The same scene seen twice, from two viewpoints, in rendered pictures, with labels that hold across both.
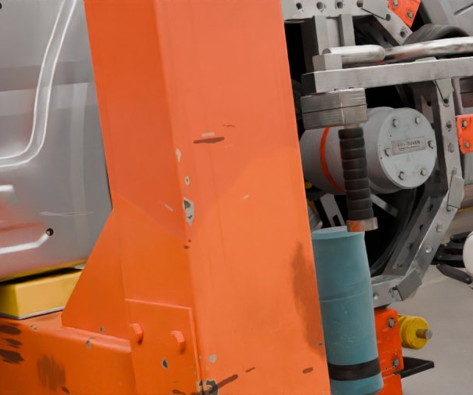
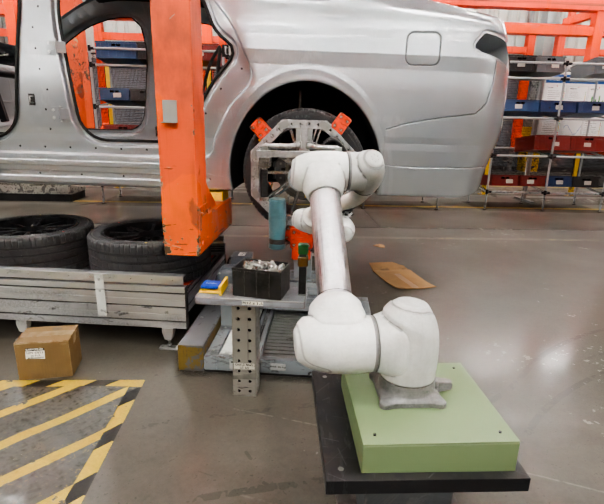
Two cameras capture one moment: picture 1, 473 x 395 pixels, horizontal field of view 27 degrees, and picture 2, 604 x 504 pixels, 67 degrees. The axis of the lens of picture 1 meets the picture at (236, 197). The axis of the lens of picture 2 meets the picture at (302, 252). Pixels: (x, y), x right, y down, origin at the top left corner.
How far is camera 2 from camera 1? 167 cm
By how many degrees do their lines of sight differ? 39
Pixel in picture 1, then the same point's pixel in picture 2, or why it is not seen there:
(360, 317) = (274, 226)
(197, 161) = (164, 173)
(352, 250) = (275, 205)
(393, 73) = (288, 154)
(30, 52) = (213, 127)
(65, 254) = (213, 186)
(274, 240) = (185, 196)
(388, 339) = (307, 238)
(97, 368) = not seen: hidden behind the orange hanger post
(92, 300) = not seen: hidden behind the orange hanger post
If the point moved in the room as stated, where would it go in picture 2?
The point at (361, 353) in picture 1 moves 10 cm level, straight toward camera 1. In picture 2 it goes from (273, 237) to (258, 240)
